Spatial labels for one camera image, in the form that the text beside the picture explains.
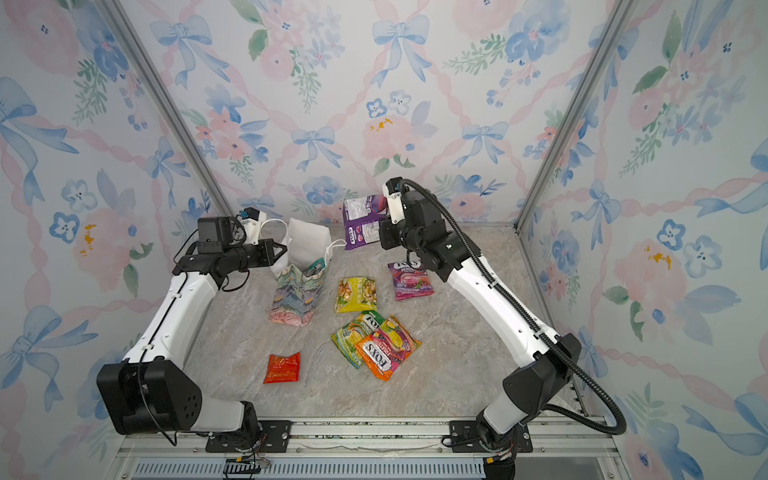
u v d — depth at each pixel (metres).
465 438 0.73
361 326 0.90
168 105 0.84
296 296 0.84
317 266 0.97
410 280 1.00
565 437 0.76
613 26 0.71
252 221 0.71
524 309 0.44
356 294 0.97
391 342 0.86
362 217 0.75
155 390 0.41
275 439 0.74
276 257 0.76
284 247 0.80
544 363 0.41
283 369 0.84
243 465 0.73
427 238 0.53
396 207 0.63
